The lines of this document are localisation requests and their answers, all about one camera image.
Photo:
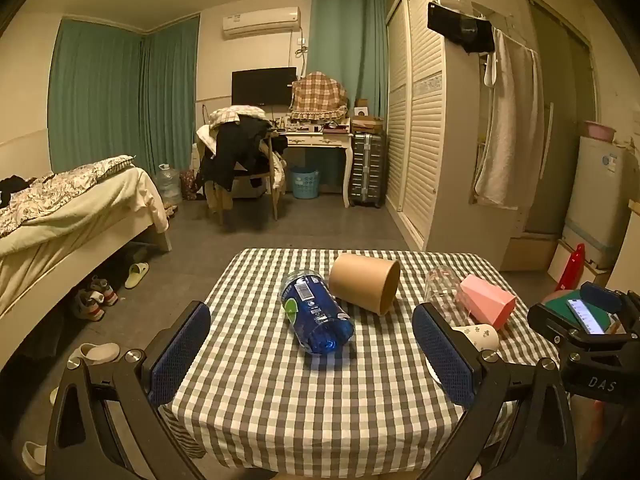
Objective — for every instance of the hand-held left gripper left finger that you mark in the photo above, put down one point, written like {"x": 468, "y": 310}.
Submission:
{"x": 180, "y": 355}

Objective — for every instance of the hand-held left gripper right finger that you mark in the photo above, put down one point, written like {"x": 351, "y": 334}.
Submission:
{"x": 442, "y": 355}

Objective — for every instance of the blue plastic bottle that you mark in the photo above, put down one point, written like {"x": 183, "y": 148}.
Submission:
{"x": 320, "y": 325}

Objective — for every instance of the white patterned paper cup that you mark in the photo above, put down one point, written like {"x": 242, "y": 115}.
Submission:
{"x": 480, "y": 336}

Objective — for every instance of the pink cup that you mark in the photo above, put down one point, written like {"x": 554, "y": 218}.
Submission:
{"x": 482, "y": 300}

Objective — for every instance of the clear glass cup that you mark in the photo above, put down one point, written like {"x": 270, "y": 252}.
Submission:
{"x": 440, "y": 285}

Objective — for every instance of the brown paper cup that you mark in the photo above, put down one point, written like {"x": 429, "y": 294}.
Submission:
{"x": 357, "y": 280}

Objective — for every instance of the white slipper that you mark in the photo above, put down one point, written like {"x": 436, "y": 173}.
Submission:
{"x": 34, "y": 457}
{"x": 95, "y": 353}

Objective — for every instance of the pale green slipper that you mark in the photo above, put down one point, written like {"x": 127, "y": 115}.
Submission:
{"x": 136, "y": 275}

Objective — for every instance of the white sneaker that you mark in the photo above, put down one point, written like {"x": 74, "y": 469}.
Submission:
{"x": 106, "y": 291}
{"x": 87, "y": 306}

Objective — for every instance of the checkered tablecloth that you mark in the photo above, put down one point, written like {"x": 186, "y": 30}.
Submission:
{"x": 280, "y": 400}

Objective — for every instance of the green pad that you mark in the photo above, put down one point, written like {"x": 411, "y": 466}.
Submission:
{"x": 559, "y": 301}

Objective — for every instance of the smartphone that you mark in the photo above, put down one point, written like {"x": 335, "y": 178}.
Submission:
{"x": 585, "y": 315}

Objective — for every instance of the black phone holder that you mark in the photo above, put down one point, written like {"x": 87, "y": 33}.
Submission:
{"x": 595, "y": 380}

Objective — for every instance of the white carton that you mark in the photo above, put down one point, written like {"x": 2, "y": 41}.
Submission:
{"x": 565, "y": 260}

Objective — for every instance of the bed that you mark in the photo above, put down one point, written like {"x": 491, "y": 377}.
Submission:
{"x": 75, "y": 240}

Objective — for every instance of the red plastic bottle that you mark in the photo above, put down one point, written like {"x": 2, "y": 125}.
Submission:
{"x": 572, "y": 267}

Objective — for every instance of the large water jug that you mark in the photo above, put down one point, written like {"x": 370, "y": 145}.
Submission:
{"x": 167, "y": 185}

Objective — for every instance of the wooden chair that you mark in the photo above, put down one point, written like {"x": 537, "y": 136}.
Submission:
{"x": 272, "y": 180}

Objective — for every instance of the grey suitcase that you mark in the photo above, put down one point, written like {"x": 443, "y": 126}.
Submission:
{"x": 367, "y": 170}

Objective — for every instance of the patterned blanket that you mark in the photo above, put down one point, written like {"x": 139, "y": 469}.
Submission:
{"x": 55, "y": 190}

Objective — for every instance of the black clothing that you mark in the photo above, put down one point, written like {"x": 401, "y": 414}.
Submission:
{"x": 235, "y": 150}

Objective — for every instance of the blue plastic basket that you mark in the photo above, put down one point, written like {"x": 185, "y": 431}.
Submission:
{"x": 304, "y": 182}

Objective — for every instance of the white louvered wardrobe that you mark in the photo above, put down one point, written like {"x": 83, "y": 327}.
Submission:
{"x": 425, "y": 135}

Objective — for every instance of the white washing machine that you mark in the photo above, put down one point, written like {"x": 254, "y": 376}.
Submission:
{"x": 595, "y": 195}

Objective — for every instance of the white towel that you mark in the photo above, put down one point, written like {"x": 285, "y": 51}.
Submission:
{"x": 505, "y": 135}

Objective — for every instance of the cardboard box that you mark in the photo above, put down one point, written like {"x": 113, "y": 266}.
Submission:
{"x": 367, "y": 124}

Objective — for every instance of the white desk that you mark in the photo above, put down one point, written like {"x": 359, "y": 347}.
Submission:
{"x": 315, "y": 141}

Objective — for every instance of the green curtain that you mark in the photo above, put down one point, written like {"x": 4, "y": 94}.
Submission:
{"x": 350, "y": 45}
{"x": 95, "y": 100}
{"x": 170, "y": 90}

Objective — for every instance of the glass door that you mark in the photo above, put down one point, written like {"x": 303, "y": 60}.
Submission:
{"x": 560, "y": 110}

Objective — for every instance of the pink basin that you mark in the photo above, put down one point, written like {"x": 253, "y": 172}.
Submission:
{"x": 597, "y": 131}

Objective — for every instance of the black television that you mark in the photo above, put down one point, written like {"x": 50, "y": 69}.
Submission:
{"x": 262, "y": 86}

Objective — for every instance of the plaid cover cloth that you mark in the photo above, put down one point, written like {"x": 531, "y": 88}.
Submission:
{"x": 317, "y": 92}

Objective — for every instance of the white air conditioner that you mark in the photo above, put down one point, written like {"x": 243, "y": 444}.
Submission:
{"x": 260, "y": 21}

